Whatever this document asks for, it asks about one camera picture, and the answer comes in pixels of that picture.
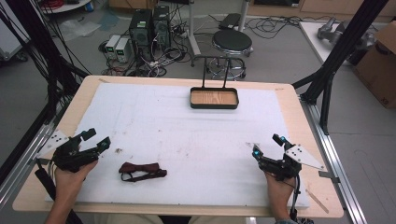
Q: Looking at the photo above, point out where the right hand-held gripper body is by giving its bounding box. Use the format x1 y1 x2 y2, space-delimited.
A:
259 144 326 182

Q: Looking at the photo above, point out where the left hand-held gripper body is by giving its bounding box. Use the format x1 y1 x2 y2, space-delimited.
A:
36 129 101 174

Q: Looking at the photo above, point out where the dark red bow tie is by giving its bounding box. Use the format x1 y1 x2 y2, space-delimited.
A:
118 161 168 183

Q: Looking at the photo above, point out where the black rack with wooden tray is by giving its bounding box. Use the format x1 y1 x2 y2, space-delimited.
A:
189 55 240 110

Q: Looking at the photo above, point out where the person's right hand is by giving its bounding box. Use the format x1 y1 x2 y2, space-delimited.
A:
263 172 297 219

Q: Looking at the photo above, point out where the person's left hand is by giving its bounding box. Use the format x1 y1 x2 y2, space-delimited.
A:
53 160 99 203

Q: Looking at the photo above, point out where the thin wooden stick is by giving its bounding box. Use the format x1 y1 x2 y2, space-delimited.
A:
305 189 330 215

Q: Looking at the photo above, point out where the white table mat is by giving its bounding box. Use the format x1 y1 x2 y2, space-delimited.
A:
45 81 311 209

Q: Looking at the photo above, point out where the grey power supply unit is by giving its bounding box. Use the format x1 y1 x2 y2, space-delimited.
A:
105 34 122 61
114 37 132 64

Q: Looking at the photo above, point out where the clear plastic sheet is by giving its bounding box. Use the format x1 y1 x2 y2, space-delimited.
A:
57 18 102 42

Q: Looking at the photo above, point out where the white board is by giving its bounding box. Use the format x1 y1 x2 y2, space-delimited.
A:
298 21 353 66

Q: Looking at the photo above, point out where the black round stool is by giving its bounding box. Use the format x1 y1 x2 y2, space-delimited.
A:
207 29 254 81

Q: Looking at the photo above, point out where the black computer tower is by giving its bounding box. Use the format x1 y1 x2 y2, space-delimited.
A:
151 5 172 50
128 8 154 63

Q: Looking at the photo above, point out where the brown cardboard box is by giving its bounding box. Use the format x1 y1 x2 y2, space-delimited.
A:
352 21 396 110

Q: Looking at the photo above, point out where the black flat device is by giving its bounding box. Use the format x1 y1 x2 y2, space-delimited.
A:
218 12 243 31

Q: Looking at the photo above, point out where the grey stand leg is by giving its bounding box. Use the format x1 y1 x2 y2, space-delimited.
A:
186 0 203 67

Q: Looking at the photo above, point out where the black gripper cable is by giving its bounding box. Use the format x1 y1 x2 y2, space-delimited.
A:
289 175 303 222

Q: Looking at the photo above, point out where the black gripper strap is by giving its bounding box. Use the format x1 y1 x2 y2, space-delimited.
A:
33 158 84 224

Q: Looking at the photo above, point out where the metal bracket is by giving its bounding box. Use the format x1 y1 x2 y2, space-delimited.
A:
318 170 341 185

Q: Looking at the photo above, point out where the aluminium rail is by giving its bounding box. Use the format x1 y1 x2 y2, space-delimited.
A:
299 94 369 224
0 104 68 208

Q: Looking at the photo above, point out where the black metal frame strut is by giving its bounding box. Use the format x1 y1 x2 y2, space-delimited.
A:
291 0 390 136
0 0 92 125

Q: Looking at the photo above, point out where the black floor cable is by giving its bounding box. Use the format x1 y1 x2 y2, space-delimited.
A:
244 14 335 41

